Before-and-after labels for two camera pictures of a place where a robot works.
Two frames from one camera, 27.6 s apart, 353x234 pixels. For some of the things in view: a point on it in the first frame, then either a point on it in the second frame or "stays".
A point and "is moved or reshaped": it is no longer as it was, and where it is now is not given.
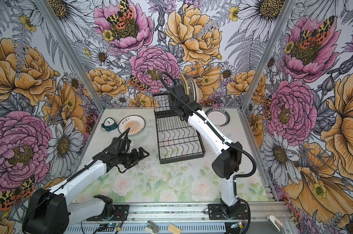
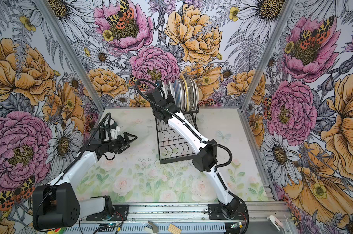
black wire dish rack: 177,141 stays
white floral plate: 196,91 stays
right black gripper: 172,102 to 170,98
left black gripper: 135,159 to 126,134
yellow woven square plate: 183,78 stays
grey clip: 151,227 stays
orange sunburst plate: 136,123 to 164,89
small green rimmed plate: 220,117 is moved or reshaped
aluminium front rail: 260,213 stays
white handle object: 274,223 stays
